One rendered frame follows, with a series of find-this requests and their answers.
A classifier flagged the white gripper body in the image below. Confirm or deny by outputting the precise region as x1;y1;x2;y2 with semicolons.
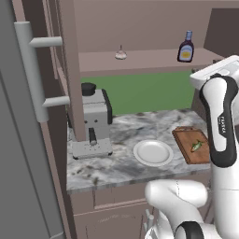
189;54;239;90

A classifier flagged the dark condiment bottle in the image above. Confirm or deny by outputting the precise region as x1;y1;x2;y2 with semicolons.
176;30;196;63

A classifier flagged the brown cabinet door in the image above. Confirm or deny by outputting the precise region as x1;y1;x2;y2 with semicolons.
203;7;239;59
57;0;88;143

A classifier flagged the wooden cutting board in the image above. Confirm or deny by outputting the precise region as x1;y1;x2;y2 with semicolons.
171;125;213;165

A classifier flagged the green fish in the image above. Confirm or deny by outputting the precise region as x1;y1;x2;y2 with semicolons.
190;139;205;153

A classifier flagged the white plate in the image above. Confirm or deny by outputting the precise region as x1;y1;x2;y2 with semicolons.
133;139;175;168

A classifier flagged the white garlic bulb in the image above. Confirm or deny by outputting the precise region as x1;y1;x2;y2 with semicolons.
114;44;128;61

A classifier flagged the grey coffee machine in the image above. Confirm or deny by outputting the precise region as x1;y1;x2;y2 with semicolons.
67;82;114;161

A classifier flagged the brown drawer front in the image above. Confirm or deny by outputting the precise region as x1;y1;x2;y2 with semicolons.
92;183;151;210

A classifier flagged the brown base cupboard door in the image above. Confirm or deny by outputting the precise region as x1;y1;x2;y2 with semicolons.
73;204;157;239

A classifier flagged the grey fridge door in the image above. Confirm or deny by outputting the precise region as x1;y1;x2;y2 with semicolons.
0;0;67;239

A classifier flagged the brown wall cabinet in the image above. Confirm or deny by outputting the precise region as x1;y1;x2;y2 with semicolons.
73;0;239;78

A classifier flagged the pale cupboard handle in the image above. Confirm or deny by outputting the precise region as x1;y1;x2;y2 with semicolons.
143;208;155;233

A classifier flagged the grey fridge door handle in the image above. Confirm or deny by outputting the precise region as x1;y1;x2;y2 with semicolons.
13;21;71;124

